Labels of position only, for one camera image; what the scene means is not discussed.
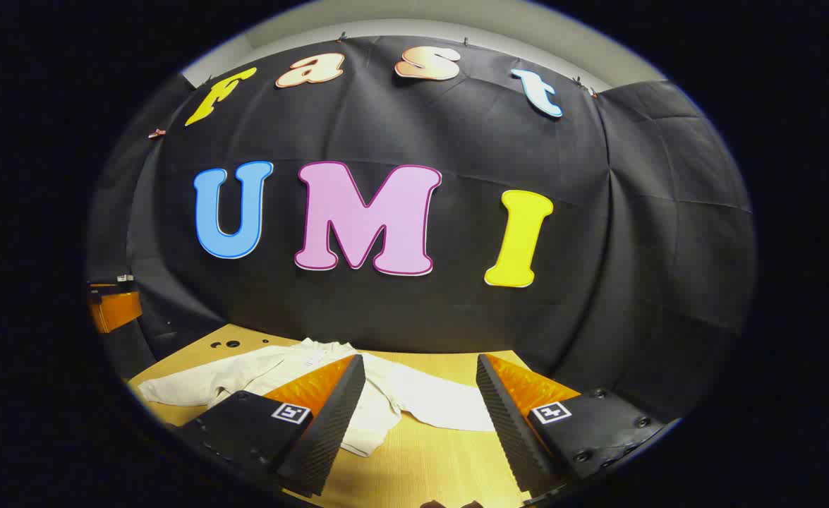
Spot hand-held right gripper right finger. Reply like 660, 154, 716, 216
476, 353, 669, 498

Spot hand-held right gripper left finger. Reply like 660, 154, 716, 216
174, 354, 367, 497

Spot cream white sweatshirt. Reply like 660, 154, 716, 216
137, 337, 500, 458

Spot black backdrop cloth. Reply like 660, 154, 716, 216
86, 34, 757, 424

